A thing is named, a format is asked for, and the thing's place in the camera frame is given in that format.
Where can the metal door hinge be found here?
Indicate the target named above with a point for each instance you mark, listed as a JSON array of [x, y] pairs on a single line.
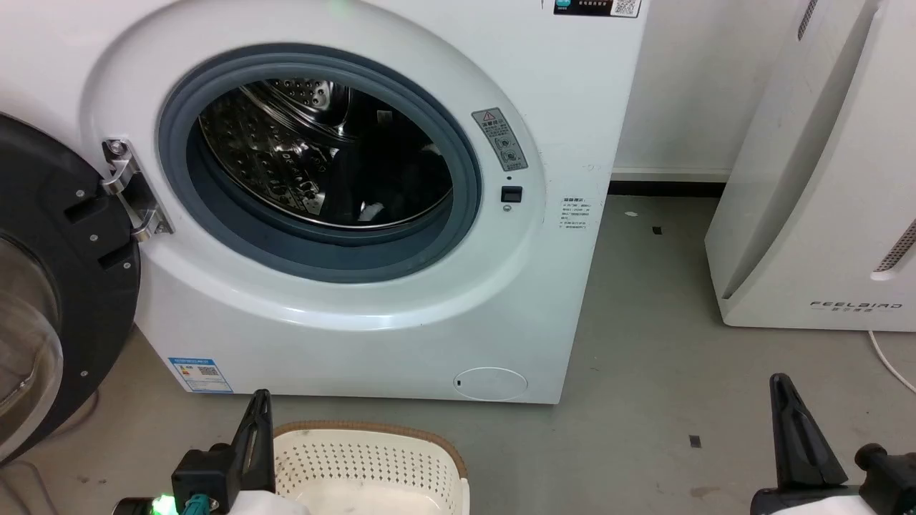
[[125, 175]]

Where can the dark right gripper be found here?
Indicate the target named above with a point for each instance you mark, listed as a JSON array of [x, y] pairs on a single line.
[[805, 503]]

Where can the steel washing drum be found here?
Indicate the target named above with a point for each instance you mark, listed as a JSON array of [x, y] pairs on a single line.
[[286, 150]]

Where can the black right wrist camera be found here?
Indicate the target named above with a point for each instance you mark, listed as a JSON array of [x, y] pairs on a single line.
[[891, 479]]

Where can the white front-load washing machine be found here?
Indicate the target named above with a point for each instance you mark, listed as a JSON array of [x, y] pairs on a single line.
[[429, 343]]

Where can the black washing machine door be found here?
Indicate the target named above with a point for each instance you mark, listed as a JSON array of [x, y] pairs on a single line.
[[75, 243]]

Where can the grey warning sticker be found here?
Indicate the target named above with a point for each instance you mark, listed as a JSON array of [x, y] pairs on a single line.
[[499, 139]]

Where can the white air purifier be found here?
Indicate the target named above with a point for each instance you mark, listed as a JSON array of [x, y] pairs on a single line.
[[809, 236]]

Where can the small printed text label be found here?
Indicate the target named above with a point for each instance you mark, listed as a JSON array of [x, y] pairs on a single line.
[[575, 213]]

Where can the cream plastic laundry basket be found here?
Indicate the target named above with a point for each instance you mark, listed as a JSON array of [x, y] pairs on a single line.
[[372, 458]]

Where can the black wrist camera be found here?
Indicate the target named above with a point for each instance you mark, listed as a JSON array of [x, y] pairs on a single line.
[[891, 479], [204, 476]]

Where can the blue energy label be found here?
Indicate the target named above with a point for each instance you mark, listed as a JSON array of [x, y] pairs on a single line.
[[200, 374]]

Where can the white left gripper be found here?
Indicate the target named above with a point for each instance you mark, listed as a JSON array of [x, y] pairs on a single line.
[[268, 504]]

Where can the grey rubber door gasket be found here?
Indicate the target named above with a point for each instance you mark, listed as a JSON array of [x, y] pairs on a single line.
[[236, 247]]

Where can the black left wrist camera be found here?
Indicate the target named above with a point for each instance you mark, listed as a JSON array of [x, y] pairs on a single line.
[[204, 476]]

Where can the black door latch socket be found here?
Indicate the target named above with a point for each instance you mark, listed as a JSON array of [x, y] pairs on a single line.
[[511, 194]]

